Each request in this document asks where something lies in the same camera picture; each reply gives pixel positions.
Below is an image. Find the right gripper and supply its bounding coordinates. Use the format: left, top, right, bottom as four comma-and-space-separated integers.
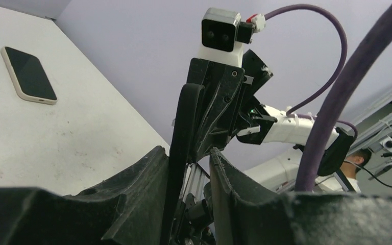
187, 50, 274, 159

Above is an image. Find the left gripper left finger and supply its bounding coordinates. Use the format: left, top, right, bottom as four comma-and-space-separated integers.
0, 146, 168, 244

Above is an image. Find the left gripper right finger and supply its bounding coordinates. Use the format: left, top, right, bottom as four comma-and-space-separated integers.
210, 148, 392, 244

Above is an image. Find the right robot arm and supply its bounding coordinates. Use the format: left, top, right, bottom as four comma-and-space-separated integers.
187, 50, 315, 192

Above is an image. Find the phone in beige case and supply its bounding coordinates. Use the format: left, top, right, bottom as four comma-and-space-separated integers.
1, 46, 58, 105

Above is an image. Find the person in background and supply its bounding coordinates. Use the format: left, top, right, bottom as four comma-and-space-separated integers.
314, 148, 373, 194

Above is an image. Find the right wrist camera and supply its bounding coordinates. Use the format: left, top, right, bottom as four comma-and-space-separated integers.
197, 7, 266, 67

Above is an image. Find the aluminium frame rail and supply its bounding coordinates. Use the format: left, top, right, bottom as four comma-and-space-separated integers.
348, 76, 392, 156

